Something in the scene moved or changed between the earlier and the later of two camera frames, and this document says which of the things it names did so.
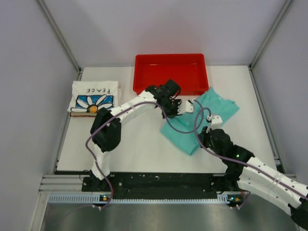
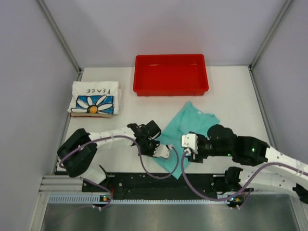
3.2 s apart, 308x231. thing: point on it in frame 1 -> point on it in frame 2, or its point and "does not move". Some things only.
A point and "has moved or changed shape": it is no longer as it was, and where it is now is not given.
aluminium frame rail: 62,183 does not move
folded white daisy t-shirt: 91,96 does not move
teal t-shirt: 185,129 has moved or changed shape
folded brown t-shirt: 85,114 does not move
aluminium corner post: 286,4 does not move
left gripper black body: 171,108 -> 148,148
